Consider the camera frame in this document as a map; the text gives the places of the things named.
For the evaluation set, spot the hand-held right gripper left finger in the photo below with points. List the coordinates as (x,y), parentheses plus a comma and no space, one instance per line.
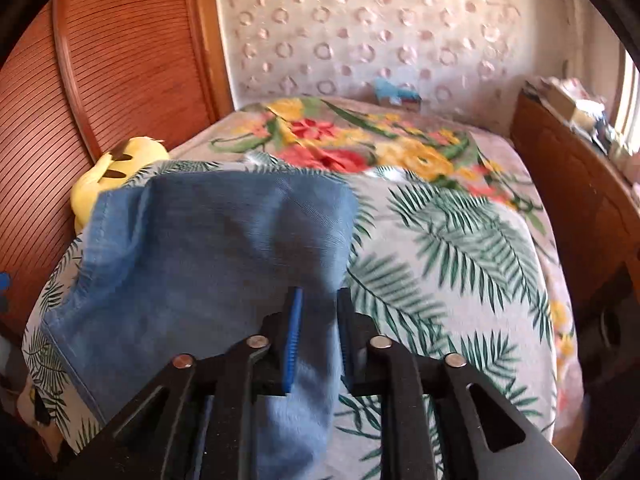
(292,340)

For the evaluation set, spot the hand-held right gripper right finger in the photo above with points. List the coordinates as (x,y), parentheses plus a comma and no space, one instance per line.
(346,345)

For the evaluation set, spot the blue denim pants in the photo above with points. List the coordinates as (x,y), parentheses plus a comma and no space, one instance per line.
(200,260)

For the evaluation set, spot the floral blanket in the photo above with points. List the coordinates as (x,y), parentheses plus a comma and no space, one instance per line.
(350,145)

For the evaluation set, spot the yellow plush toy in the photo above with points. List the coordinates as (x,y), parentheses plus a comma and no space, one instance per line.
(125,157)

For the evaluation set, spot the blue plastic bag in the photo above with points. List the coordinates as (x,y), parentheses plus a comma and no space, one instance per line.
(390,87)

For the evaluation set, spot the wooden cabinet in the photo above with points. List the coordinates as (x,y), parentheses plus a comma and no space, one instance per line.
(575,185)

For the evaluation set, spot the circle pattern curtain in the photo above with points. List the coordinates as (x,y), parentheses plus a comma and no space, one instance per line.
(375,35)

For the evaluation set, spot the wooden headboard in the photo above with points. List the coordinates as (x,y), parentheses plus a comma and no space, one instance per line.
(125,60)

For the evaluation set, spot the open cardboard box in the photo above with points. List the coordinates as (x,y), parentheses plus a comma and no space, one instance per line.
(565,100)

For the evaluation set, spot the window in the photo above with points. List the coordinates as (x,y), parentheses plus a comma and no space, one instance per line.
(627,110)

